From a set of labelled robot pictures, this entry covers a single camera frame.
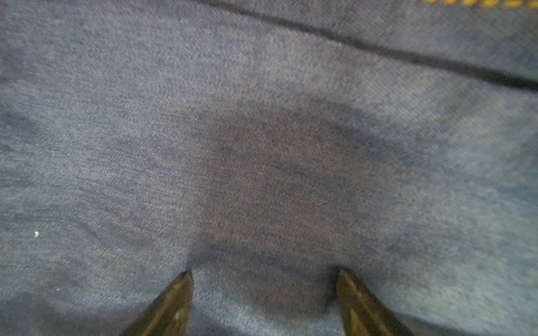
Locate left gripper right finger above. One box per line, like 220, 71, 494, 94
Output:
335, 269, 414, 336

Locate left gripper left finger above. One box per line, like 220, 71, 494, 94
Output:
120, 270, 193, 336

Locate dark blue denim trousers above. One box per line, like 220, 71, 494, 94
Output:
1, 1, 537, 335

